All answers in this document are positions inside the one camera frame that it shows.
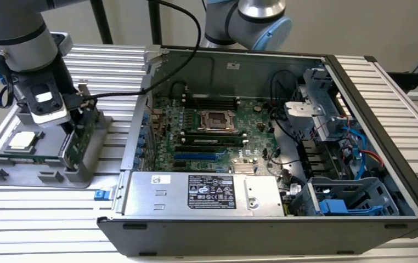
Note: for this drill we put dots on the black stand pole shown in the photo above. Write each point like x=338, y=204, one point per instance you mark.
x=155, y=27
x=102, y=22

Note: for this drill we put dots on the silver CPU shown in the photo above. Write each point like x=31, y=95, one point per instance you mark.
x=23, y=139

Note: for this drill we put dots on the green RAM stick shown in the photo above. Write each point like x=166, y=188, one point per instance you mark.
x=44, y=159

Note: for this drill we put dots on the grey parts rack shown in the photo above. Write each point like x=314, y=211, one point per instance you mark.
x=22, y=171

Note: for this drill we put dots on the black RAM slot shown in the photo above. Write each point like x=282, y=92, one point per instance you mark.
x=215, y=98
x=215, y=103
x=215, y=106
x=214, y=138
x=214, y=133

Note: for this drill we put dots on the blue case latch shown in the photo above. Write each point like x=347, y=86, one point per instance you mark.
x=100, y=195

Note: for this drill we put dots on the CPU socket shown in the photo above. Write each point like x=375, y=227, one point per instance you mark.
x=218, y=117

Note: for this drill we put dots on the short black expansion slot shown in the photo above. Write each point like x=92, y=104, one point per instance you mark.
x=180, y=164

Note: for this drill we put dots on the long black expansion slot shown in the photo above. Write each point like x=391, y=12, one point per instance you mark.
x=198, y=149

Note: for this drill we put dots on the RAM stick with white label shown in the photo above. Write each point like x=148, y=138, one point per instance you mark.
x=208, y=141

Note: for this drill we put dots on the blue expansion slot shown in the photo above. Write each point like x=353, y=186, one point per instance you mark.
x=194, y=158

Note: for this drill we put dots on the silver power supply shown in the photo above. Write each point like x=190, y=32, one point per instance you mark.
x=171, y=197

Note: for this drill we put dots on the round coin battery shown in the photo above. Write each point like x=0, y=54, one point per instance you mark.
x=258, y=108

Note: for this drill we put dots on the green motherboard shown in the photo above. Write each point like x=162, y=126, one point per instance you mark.
x=253, y=128

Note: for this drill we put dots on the silver finned heatsink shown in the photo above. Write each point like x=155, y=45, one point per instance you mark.
x=247, y=168

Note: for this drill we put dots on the silver metal drive cage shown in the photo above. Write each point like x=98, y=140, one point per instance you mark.
x=326, y=115

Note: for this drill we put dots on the open black PC case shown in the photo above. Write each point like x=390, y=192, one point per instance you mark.
x=230, y=235

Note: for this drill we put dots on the blue disk carrier clip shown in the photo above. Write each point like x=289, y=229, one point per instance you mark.
x=333, y=206

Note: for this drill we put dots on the blue-grey disk bay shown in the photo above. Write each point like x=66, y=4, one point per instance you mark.
x=362, y=184

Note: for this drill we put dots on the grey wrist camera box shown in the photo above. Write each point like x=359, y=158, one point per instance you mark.
x=64, y=41

